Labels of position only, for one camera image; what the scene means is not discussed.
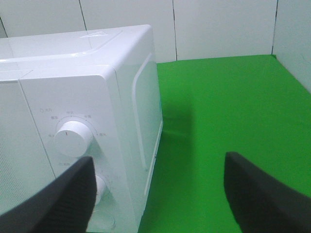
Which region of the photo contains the upper white power knob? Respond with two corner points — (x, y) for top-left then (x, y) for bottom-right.
(53, 121), (93, 157)

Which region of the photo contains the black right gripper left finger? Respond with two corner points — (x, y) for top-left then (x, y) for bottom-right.
(0, 156), (96, 233)

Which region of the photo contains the white microwave door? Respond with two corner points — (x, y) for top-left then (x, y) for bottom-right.
(0, 71), (55, 214)

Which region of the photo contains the white microwave oven body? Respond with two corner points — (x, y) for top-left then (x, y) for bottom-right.
(0, 25), (163, 233)

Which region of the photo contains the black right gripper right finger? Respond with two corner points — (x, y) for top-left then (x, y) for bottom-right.
(225, 151), (311, 233)

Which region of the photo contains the white timer knob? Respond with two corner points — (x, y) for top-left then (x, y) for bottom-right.
(95, 175), (107, 205)

